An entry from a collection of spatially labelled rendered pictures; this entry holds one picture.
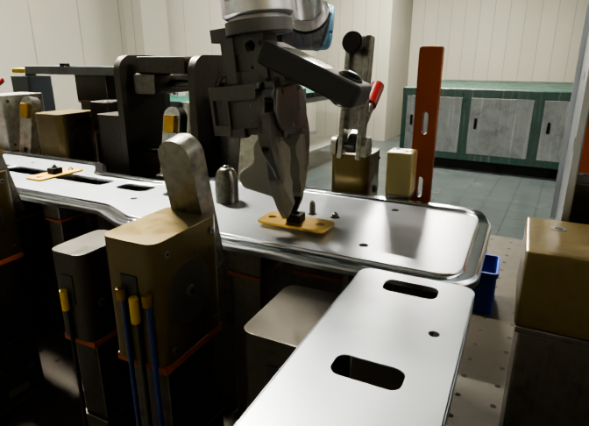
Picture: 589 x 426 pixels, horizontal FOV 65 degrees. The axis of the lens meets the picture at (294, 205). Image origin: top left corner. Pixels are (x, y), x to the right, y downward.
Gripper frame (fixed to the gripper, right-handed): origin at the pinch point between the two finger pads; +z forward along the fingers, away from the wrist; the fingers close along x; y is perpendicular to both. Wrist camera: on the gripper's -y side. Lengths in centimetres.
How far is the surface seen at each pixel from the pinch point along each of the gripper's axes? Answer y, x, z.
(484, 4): 39, -723, -91
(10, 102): 74, -19, -15
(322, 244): -4.8, 3.7, 3.0
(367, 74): -3.3, -19.5, -13.5
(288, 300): -5.0, 12.6, 5.0
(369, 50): -3.6, -20.0, -16.7
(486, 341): -18, -34, 35
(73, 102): 305, -220, -13
